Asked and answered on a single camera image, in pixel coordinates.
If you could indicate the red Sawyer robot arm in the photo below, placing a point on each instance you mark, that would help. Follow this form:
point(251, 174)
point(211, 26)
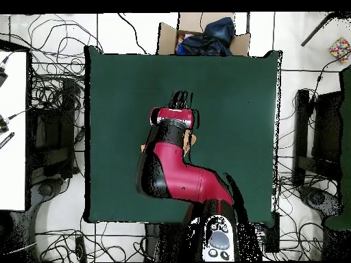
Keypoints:
point(181, 175)

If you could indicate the colourful patterned item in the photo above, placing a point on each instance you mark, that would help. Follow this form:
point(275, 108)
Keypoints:
point(340, 49)

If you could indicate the black flat strip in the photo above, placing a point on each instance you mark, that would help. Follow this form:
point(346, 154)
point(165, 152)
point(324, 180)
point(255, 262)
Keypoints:
point(6, 140)

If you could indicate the dark green table cloth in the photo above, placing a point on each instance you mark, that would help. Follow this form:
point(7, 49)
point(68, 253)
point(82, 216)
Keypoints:
point(123, 109)

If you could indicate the brown cardboard box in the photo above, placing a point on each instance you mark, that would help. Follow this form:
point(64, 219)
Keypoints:
point(167, 41)

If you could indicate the dark blue clothing pile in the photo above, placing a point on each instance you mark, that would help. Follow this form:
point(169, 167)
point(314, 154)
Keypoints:
point(211, 43)

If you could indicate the black equipment stand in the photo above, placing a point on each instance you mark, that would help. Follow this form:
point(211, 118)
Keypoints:
point(301, 123)
point(65, 109)

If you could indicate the dark slanted rod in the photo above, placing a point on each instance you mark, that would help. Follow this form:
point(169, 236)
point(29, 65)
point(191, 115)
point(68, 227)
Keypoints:
point(315, 31)

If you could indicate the black power strip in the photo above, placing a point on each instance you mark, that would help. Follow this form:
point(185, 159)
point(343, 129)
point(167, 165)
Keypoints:
point(81, 249)

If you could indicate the green covered side table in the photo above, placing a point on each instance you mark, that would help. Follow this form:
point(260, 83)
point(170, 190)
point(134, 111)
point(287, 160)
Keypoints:
point(347, 137)

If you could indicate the white table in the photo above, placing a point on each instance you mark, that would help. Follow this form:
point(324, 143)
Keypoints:
point(13, 164)

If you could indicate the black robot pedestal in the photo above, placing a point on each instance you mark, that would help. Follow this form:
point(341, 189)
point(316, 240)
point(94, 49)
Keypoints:
point(170, 241)

